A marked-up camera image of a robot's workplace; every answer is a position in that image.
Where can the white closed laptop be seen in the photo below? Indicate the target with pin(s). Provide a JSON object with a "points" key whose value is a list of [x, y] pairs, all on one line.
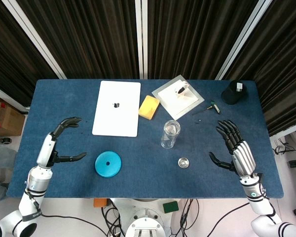
{"points": [[116, 118]]}

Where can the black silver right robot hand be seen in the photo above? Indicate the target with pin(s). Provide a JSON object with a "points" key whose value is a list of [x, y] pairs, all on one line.
{"points": [[244, 158]]}

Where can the blue disc with hole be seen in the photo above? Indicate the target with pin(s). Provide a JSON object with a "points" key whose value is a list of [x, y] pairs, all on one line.
{"points": [[113, 168]]}

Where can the orange box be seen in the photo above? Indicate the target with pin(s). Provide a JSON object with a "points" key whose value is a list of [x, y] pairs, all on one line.
{"points": [[100, 202]]}

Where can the blue tablecloth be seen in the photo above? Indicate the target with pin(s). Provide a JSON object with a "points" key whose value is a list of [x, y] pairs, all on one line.
{"points": [[148, 180]]}

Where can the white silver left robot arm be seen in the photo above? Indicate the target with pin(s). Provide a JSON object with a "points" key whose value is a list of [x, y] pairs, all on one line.
{"points": [[37, 182]]}

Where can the green block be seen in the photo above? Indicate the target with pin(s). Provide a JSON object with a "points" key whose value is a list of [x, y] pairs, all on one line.
{"points": [[171, 207]]}

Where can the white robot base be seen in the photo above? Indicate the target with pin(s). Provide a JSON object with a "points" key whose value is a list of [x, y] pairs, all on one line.
{"points": [[145, 224]]}

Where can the brown cardboard box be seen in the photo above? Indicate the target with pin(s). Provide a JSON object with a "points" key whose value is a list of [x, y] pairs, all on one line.
{"points": [[7, 121]]}

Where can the clear glass bottle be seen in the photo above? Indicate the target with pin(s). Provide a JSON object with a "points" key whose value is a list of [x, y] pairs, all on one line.
{"points": [[170, 138]]}

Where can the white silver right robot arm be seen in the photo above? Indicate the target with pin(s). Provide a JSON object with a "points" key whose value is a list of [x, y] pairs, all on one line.
{"points": [[255, 197]]}

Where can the yellow sponge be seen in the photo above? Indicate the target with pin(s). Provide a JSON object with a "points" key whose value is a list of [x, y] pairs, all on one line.
{"points": [[149, 107]]}

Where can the small white cup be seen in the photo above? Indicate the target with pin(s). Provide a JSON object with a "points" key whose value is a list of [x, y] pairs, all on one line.
{"points": [[183, 92]]}

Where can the dark pleated curtain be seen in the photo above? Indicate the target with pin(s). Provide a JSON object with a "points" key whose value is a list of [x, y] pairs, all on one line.
{"points": [[192, 37], [281, 61], [12, 56], [88, 37]]}

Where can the white square board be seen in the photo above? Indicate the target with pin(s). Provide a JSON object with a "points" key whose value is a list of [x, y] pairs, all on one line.
{"points": [[170, 98]]}

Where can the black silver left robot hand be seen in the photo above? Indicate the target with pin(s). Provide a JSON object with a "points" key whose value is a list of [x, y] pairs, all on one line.
{"points": [[46, 148]]}

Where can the white pillar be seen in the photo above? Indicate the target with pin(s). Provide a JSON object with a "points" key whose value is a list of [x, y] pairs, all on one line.
{"points": [[244, 42], [37, 39], [141, 37]]}

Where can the black mesh pen holder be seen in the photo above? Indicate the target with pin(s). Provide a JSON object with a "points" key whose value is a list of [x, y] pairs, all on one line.
{"points": [[230, 97]]}

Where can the grey square metal tray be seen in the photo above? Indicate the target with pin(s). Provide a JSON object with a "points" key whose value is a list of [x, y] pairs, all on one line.
{"points": [[175, 116]]}

